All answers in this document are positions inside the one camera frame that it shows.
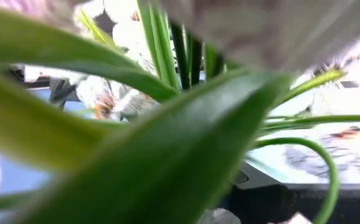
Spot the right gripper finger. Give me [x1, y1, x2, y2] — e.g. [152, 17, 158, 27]
[220, 163, 360, 224]

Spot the white artificial flower bunch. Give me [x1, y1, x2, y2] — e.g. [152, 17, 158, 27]
[0, 0, 360, 224]

